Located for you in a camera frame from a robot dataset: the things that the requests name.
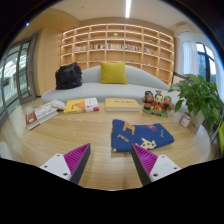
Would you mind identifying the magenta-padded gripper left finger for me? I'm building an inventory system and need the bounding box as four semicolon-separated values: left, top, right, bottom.
39;142;92;185

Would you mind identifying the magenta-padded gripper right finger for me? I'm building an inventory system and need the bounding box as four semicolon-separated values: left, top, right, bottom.
130;143;182;187

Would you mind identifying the blue printed towel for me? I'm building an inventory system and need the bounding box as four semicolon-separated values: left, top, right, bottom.
110;118;176;154

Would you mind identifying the white cup with red label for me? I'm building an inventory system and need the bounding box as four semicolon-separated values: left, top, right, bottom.
179;112;192;128

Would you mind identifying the open red white magazine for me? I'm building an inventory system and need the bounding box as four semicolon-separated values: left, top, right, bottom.
25;102;60;131

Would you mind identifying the small white patterned pouch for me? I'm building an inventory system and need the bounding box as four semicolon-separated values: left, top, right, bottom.
49;99;66;111

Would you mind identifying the three-figure cartoon statuette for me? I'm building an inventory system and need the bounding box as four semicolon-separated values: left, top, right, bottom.
141;89;175;118

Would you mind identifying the yellow-green chair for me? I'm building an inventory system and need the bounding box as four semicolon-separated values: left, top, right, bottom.
218;121;224;154

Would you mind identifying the large yellow book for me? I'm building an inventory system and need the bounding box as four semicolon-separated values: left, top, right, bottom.
104;97;142;113

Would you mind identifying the green potted plant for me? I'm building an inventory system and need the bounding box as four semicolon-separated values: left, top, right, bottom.
168;73;224;134

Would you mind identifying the grey curved sofa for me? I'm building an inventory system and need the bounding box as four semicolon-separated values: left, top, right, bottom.
40;64;178;105

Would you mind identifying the black bag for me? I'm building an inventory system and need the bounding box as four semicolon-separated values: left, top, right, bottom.
54;61;83;91

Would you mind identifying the grey framed glass door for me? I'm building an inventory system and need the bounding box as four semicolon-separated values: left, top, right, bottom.
0;33;38;128

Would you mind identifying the yellow cushion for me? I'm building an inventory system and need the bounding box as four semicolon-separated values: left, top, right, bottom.
99;61;128;85

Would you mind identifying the dark framed window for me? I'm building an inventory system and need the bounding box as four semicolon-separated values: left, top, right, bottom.
194;41;218;84

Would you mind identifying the white sheer curtain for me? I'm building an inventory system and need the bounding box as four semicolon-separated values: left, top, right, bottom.
181;39;200;76

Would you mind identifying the long ceiling light strip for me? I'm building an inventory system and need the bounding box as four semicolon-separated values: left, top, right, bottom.
124;0;132;19

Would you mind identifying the wooden wall shelf unit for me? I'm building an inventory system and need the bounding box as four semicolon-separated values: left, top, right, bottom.
60;22;176;87

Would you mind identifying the white wall air conditioner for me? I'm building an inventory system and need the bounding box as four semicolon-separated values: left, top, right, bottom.
173;22;196;35

